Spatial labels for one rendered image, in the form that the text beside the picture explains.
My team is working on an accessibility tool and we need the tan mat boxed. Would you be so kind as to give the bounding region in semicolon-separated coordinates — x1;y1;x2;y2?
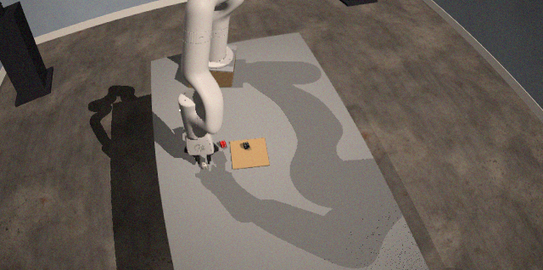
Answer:
230;138;270;169

